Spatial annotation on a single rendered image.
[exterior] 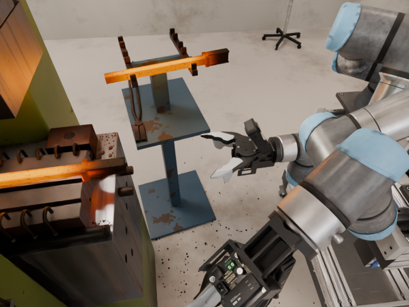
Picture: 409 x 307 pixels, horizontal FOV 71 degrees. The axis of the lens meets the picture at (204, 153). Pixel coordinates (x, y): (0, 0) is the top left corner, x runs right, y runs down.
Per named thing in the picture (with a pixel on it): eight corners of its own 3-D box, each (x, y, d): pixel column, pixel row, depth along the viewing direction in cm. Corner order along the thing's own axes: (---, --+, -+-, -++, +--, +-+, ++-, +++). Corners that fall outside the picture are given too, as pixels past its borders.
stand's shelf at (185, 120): (182, 80, 142) (182, 77, 140) (210, 132, 117) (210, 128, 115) (122, 92, 135) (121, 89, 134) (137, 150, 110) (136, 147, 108)
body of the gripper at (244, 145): (235, 177, 78) (277, 171, 79) (238, 156, 71) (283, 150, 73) (229, 156, 83) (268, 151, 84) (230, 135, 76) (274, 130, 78)
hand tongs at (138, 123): (126, 63, 149) (125, 61, 148) (134, 62, 150) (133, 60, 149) (136, 142, 110) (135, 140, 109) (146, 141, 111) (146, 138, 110)
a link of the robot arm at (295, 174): (314, 198, 86) (326, 175, 78) (280, 182, 90) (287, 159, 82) (322, 180, 90) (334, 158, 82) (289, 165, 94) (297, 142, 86)
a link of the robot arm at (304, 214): (300, 193, 41) (350, 237, 36) (278, 215, 41) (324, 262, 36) (293, 178, 34) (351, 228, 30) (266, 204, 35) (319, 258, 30)
